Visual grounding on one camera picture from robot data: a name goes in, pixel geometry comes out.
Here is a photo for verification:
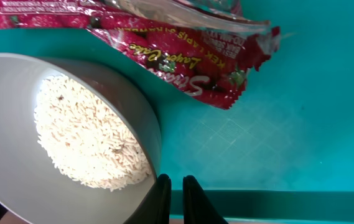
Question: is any white rice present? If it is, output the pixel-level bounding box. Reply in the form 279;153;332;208
34;75;152;191

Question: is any teal plastic tray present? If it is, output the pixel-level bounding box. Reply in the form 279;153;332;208
0;0;354;223

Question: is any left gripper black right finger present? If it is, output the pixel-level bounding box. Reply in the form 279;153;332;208
183;175;228;224

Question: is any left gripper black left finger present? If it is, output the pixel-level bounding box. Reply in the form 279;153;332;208
123;173;172;224

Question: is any grey bowl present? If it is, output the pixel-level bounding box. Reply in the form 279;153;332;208
0;53;161;224

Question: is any red snack wrapper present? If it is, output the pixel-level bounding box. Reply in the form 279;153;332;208
0;0;281;110

